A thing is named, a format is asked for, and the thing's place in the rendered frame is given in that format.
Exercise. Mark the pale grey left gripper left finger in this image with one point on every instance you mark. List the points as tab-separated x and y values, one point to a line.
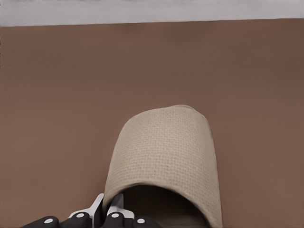
95	209

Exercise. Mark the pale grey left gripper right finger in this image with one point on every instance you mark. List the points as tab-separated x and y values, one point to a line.
116	206

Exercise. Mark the beige woven fabric slipper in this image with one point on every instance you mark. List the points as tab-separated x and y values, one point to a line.
164	152

